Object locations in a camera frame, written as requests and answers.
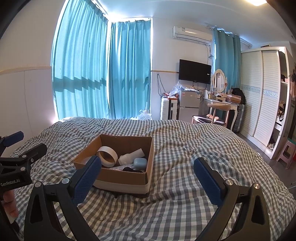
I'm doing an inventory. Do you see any white tape roll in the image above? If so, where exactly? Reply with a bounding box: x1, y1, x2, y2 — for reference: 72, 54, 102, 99
96, 146, 118, 168

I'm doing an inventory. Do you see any white tube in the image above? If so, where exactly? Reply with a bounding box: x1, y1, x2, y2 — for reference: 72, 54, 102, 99
109, 164, 133, 171

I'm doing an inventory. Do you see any black round lid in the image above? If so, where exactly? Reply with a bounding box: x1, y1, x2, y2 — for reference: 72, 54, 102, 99
123, 167, 142, 173

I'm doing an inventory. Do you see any white plastic bottle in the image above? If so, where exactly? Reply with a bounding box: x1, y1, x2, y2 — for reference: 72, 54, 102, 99
118, 148, 145, 165

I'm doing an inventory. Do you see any light blue earbuds case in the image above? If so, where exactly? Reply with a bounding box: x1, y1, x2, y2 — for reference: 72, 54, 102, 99
133, 158, 147, 171

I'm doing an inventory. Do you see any person's left hand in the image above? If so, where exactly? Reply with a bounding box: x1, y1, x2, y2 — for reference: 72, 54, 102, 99
2, 190, 19, 218

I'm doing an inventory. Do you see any pink plastic stool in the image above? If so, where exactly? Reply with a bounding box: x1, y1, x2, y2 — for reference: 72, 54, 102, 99
276, 138, 295, 169

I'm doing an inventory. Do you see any checkered bed duvet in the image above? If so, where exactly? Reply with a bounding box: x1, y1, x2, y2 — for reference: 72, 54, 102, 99
11, 118, 295, 240

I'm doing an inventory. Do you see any brown cardboard box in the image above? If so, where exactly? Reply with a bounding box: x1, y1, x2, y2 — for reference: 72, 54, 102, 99
74, 135, 154, 195

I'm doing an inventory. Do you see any wooden chair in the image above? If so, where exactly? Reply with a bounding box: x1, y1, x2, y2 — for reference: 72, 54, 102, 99
191, 103, 230, 127

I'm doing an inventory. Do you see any large blue curtain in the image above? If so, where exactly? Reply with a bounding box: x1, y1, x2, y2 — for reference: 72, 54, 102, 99
51, 1, 152, 119

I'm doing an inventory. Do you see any white dressing table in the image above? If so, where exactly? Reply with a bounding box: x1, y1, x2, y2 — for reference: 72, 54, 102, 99
204, 96, 239, 130

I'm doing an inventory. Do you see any clear plastic bag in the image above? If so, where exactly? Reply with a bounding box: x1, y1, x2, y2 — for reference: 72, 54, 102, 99
137, 109, 152, 121

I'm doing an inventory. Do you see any black bag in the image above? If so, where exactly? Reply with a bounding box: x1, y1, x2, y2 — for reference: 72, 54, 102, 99
231, 88, 246, 104

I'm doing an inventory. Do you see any white sliding wardrobe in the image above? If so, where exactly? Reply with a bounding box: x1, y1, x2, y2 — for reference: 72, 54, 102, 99
240, 47, 295, 159

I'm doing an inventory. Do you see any silver mini fridge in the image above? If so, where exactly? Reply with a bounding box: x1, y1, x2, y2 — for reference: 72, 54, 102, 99
179, 91, 201, 123

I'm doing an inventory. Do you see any white suitcase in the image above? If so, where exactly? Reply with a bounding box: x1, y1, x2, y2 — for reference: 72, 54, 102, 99
160, 96, 178, 120

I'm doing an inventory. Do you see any oval vanity mirror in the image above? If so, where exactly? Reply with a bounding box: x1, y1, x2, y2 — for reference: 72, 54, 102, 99
211, 69, 227, 93

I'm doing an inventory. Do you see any small blue curtain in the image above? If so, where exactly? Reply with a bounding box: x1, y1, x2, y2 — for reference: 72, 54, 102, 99
213, 27, 241, 92

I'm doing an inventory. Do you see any white air conditioner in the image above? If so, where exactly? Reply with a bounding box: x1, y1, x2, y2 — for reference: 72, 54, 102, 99
173, 26, 212, 45

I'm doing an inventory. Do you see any black wall television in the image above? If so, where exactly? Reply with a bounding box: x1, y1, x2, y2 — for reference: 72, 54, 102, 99
179, 59, 211, 84

